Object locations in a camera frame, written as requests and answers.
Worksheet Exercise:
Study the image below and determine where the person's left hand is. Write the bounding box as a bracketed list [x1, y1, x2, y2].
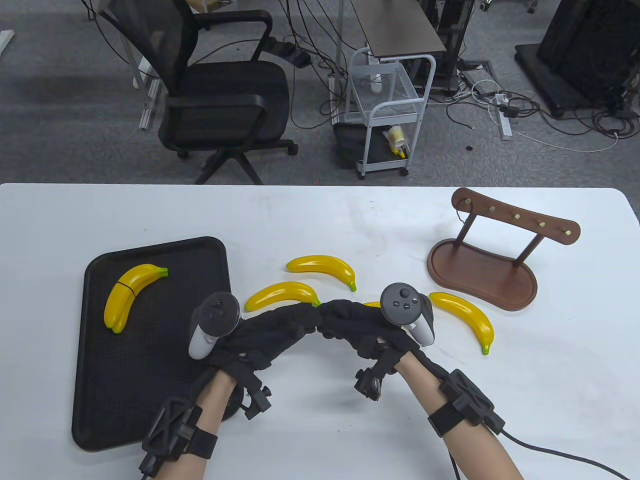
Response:
[202, 302, 321, 420]

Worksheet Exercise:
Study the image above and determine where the person's right hand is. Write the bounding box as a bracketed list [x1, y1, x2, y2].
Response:
[317, 299, 431, 401]

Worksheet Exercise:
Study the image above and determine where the person's right forearm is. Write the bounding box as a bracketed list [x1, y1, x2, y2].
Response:
[395, 352, 523, 480]

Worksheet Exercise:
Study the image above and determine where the person's left forearm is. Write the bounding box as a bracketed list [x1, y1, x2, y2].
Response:
[150, 370, 238, 480]

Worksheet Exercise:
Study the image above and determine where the grey handheld controller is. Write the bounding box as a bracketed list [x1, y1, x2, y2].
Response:
[381, 283, 435, 347]
[189, 292, 241, 360]

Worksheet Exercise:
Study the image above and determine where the brown wooden hook stand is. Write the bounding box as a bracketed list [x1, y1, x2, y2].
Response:
[426, 187, 582, 312]

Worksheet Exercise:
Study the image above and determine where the black plastic tray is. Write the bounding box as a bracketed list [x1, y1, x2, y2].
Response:
[71, 236, 245, 452]

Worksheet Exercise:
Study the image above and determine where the black mesh bin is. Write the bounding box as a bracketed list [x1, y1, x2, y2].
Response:
[332, 121, 368, 169]

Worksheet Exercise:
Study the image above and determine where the white utility cart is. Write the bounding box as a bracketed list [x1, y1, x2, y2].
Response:
[346, 47, 437, 181]

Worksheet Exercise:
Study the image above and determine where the yellow white bottle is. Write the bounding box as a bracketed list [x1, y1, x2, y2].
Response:
[382, 125, 409, 160]

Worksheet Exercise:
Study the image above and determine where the black office chair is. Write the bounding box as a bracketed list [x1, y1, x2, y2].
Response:
[97, 0, 299, 186]

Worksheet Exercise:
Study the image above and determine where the metal floor box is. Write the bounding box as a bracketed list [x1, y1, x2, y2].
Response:
[457, 60, 497, 97]

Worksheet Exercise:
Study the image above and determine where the dark top side table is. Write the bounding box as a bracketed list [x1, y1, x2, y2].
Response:
[336, 0, 448, 96]

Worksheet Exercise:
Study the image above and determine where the cardboard box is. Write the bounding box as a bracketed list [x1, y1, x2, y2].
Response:
[187, 0, 234, 15]

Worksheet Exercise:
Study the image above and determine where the black equipment base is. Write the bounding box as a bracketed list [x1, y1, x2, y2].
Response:
[515, 0, 640, 119]

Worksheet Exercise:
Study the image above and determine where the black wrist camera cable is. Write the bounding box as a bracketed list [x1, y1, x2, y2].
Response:
[500, 429, 623, 480]

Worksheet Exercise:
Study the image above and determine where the silver metal frame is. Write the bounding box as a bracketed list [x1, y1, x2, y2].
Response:
[132, 30, 164, 132]

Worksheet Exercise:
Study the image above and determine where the tangle of black cables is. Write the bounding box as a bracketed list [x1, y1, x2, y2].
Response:
[442, 75, 640, 151]

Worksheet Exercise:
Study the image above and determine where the white floor cable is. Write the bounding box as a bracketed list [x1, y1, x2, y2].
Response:
[510, 127, 621, 153]

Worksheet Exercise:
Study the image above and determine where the black metal desk frame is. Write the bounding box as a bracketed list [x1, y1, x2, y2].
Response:
[419, 0, 477, 96]

